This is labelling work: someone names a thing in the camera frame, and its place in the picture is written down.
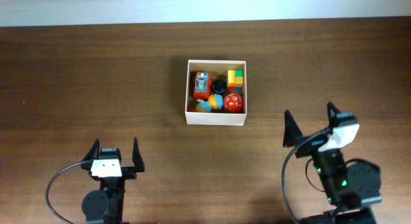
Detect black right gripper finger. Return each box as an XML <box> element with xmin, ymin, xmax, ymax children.
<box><xmin>327</xmin><ymin>101</ymin><xmax>341</xmax><ymax>127</ymax></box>
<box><xmin>283</xmin><ymin>110</ymin><xmax>304</xmax><ymax>148</ymax></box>

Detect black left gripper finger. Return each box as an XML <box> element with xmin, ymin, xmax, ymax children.
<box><xmin>132</xmin><ymin>137</ymin><xmax>145</xmax><ymax>173</ymax></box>
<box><xmin>81</xmin><ymin>139</ymin><xmax>100</xmax><ymax>170</ymax></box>

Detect red ball white letters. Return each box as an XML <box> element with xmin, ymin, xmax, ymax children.
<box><xmin>223</xmin><ymin>93</ymin><xmax>244</xmax><ymax>113</ymax></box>

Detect multicoloured puzzle cube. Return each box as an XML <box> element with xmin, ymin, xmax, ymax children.
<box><xmin>227</xmin><ymin>69</ymin><xmax>244</xmax><ymax>90</ymax></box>

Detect yellow duck toy blue hat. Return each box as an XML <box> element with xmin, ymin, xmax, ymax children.
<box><xmin>188</xmin><ymin>94</ymin><xmax>223</xmax><ymax>113</ymax></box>

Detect small black round tin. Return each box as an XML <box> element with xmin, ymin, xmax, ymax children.
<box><xmin>211</xmin><ymin>79</ymin><xmax>227</xmax><ymax>94</ymax></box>

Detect red toy car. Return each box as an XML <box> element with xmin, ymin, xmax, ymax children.
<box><xmin>193</xmin><ymin>72</ymin><xmax>212</xmax><ymax>100</ymax></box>

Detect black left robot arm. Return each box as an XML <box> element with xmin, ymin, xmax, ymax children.
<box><xmin>81</xmin><ymin>138</ymin><xmax>145</xmax><ymax>224</ymax></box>

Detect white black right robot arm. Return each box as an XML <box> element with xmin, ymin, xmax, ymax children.
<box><xmin>283</xmin><ymin>102</ymin><xmax>382</xmax><ymax>223</ymax></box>

